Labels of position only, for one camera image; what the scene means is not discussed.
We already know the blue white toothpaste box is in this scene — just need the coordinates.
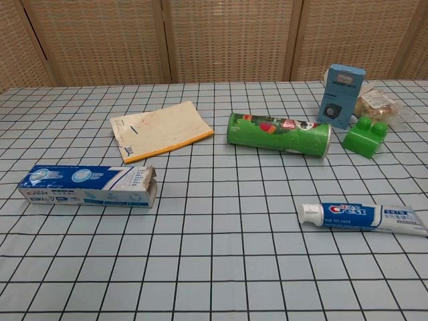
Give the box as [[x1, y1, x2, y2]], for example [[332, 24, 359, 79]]
[[18, 163, 158, 209]]

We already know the blue white toothpaste tube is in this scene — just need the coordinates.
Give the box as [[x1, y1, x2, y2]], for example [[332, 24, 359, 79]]
[[298, 201, 428, 237]]

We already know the cream notebook with yellow spine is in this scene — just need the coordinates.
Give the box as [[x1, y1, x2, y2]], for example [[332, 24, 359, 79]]
[[110, 100, 215, 165]]

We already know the green chips can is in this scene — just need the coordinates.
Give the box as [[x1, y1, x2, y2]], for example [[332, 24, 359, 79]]
[[226, 112, 332, 158]]

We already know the blue checkered tablecloth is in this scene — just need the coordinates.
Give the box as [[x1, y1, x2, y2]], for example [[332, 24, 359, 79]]
[[0, 79, 428, 321]]

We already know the small light blue carton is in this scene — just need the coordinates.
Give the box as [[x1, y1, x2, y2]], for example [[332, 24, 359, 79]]
[[316, 64, 366, 130]]

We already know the green toy building block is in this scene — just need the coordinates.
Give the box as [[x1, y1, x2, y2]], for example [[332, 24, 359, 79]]
[[341, 116, 389, 158]]

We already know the woven bamboo folding screen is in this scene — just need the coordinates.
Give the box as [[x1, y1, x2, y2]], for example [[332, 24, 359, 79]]
[[0, 0, 428, 95]]

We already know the clear bag of snacks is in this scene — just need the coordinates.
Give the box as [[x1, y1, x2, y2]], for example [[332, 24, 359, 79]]
[[350, 87, 414, 126]]

